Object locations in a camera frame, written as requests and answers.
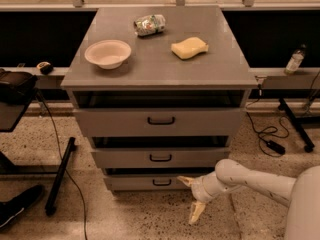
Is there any black side table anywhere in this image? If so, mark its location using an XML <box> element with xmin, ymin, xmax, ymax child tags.
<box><xmin>0</xmin><ymin>88</ymin><xmax>76</xmax><ymax>216</ymax></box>

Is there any grey drawer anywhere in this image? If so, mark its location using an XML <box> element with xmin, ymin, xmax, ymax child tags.
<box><xmin>74</xmin><ymin>108</ymin><xmax>244</xmax><ymax>137</ymax></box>
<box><xmin>104</xmin><ymin>174</ymin><xmax>187</xmax><ymax>191</ymax></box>
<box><xmin>92</xmin><ymin>147</ymin><xmax>229</xmax><ymax>168</ymax></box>

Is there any black bag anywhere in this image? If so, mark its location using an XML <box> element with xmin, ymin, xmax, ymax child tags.
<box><xmin>0</xmin><ymin>68</ymin><xmax>37</xmax><ymax>105</ymax></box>

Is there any white bowl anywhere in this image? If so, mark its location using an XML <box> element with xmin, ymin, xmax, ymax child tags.
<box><xmin>84</xmin><ymin>40</ymin><xmax>131</xmax><ymax>70</ymax></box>

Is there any black yellow tape measure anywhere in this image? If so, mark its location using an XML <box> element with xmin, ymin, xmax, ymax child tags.
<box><xmin>37</xmin><ymin>62</ymin><xmax>53</xmax><ymax>75</ymax></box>

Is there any grey drawer cabinet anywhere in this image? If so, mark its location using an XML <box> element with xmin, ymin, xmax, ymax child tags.
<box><xmin>61</xmin><ymin>6</ymin><xmax>256</xmax><ymax>177</ymax></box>

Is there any grey top drawer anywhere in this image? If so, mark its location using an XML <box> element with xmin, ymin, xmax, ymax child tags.
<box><xmin>74</xmin><ymin>108</ymin><xmax>244</xmax><ymax>137</ymax></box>

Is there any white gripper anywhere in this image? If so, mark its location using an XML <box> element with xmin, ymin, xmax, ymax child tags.
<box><xmin>177</xmin><ymin>172</ymin><xmax>220</xmax><ymax>225</ymax></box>

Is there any grey middle drawer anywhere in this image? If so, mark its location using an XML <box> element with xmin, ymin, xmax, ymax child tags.
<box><xmin>92</xmin><ymin>147</ymin><xmax>229</xmax><ymax>168</ymax></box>

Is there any black shoe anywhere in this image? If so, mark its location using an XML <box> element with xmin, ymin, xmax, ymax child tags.
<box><xmin>0</xmin><ymin>185</ymin><xmax>44</xmax><ymax>229</ymax></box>

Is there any clear plastic bottle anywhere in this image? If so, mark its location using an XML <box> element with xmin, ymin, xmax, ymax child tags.
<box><xmin>284</xmin><ymin>44</ymin><xmax>306</xmax><ymax>75</ymax></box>

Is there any black wheeled stand leg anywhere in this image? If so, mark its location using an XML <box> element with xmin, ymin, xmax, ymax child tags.
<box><xmin>278</xmin><ymin>98</ymin><xmax>315</xmax><ymax>153</ymax></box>

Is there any black floor cable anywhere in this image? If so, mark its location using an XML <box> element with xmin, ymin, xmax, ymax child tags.
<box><xmin>35</xmin><ymin>92</ymin><xmax>89</xmax><ymax>240</ymax></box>

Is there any grey bottom drawer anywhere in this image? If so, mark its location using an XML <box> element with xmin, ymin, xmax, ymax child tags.
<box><xmin>104</xmin><ymin>174</ymin><xmax>187</xmax><ymax>191</ymax></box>

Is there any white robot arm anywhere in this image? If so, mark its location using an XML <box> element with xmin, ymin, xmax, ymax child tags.
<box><xmin>178</xmin><ymin>159</ymin><xmax>320</xmax><ymax>240</ymax></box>

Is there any yellow sponge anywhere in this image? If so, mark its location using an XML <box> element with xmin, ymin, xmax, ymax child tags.
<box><xmin>171</xmin><ymin>37</ymin><xmax>209</xmax><ymax>60</ymax></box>

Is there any crushed green white can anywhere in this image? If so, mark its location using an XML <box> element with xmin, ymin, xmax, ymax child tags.
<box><xmin>134</xmin><ymin>14</ymin><xmax>166</xmax><ymax>37</ymax></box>

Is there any black power adapter cable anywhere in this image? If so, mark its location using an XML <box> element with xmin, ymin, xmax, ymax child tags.
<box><xmin>245</xmin><ymin>83</ymin><xmax>290</xmax><ymax>158</ymax></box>

